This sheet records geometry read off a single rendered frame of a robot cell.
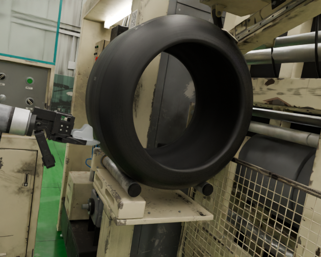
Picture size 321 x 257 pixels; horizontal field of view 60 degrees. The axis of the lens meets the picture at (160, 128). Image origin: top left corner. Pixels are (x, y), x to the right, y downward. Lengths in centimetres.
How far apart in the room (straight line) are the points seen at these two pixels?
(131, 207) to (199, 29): 58
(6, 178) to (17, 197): 11
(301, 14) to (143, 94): 67
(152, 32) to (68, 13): 953
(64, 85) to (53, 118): 918
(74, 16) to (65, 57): 138
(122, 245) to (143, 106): 65
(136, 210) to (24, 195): 80
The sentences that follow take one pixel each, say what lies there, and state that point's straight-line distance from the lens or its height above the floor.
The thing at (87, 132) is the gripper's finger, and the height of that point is 106.
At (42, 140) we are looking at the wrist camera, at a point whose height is 102.
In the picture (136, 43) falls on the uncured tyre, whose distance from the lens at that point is 82.
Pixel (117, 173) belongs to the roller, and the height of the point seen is 91.
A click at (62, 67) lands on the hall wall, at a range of 1010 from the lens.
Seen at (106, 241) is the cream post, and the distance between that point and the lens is 139.
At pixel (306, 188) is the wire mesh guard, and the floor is 99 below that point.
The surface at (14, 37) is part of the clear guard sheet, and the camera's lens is 151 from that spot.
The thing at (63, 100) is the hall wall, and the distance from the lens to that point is 1006.
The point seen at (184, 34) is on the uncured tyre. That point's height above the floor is 139.
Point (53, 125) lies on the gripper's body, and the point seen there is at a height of 107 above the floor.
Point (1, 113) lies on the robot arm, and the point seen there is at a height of 109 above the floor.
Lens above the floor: 120
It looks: 6 degrees down
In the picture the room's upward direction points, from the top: 9 degrees clockwise
